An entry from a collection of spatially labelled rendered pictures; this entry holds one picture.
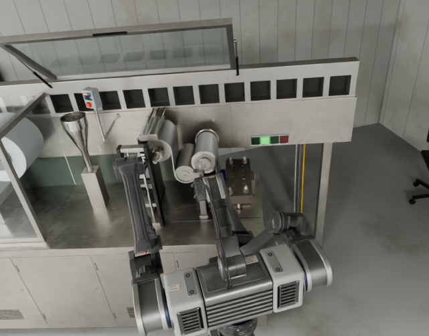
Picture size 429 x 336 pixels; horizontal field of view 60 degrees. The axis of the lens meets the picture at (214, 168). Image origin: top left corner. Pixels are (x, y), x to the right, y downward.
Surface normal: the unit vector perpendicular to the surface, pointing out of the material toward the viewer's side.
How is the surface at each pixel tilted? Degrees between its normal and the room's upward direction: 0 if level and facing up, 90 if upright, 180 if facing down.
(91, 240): 0
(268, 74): 90
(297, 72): 90
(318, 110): 90
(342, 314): 0
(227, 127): 90
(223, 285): 0
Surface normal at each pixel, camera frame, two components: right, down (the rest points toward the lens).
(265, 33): 0.24, 0.52
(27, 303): -0.04, 0.56
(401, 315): -0.08, -0.83
